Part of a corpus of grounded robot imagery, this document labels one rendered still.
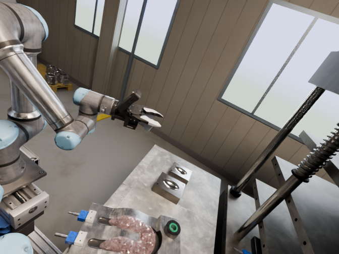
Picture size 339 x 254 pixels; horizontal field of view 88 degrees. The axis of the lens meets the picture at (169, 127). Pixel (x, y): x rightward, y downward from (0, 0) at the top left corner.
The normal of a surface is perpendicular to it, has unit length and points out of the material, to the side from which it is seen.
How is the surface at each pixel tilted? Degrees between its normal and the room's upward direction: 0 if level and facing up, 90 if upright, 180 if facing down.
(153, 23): 90
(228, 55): 90
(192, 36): 90
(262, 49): 90
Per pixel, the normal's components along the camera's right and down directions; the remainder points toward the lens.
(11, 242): 0.34, -0.81
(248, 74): -0.44, 0.31
